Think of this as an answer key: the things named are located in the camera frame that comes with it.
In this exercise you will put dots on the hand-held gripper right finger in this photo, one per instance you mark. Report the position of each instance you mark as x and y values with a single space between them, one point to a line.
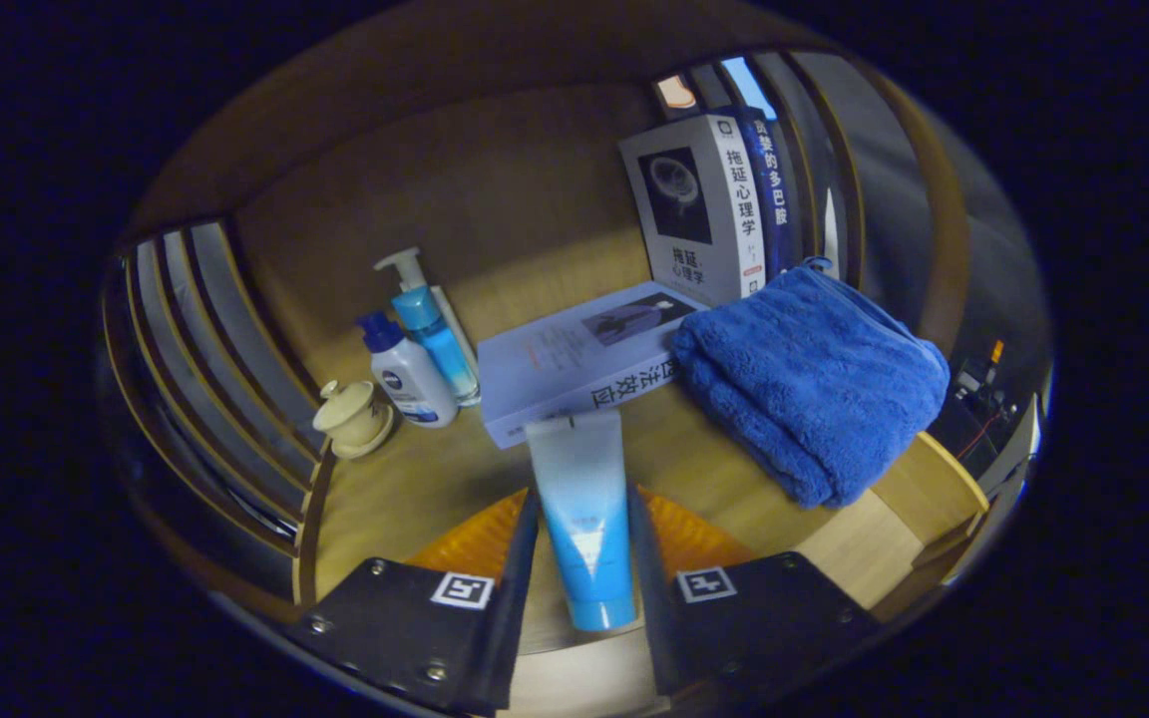
649 598

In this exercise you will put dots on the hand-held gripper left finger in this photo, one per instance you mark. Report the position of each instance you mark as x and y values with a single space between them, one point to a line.
515 618

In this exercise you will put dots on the blue and white tube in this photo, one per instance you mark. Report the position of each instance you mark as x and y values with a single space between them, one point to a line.
584 509

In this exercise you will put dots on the wooden drawer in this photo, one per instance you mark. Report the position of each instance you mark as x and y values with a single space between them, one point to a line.
924 479

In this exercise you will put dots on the wooden countertop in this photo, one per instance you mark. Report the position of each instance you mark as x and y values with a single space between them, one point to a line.
415 489

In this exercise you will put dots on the wooden cabinet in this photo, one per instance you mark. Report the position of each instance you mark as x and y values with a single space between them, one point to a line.
455 179

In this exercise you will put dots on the white flat book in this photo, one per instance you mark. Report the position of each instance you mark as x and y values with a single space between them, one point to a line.
584 354

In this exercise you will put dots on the cream lidded teacup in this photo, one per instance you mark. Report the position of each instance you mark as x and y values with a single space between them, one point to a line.
350 414

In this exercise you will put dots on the white bottle with blue cap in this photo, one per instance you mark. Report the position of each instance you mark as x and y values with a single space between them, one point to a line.
410 374

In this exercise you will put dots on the blue folded towel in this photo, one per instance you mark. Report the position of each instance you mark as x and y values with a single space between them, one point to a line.
814 384

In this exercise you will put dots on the blue pump bottle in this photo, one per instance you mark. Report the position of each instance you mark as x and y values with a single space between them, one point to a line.
435 334

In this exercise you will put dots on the grey upright book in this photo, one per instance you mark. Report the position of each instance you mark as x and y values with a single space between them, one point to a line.
699 209

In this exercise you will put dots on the black and orange device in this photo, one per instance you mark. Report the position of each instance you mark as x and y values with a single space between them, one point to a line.
978 384

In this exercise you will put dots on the dark blue upright book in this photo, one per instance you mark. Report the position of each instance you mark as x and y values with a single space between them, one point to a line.
769 179

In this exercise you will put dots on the black backdrop cloth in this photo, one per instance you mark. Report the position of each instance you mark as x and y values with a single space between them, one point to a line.
998 289

